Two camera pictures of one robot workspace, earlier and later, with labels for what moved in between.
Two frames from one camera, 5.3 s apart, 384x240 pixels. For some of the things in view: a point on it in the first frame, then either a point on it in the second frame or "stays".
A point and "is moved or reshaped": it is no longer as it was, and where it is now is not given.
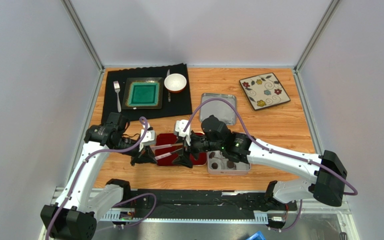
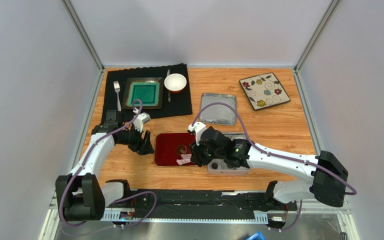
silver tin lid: (221, 109) stays
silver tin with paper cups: (218, 164) stays
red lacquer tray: (197, 158) stays
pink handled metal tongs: (153, 147) is moved or reshaped
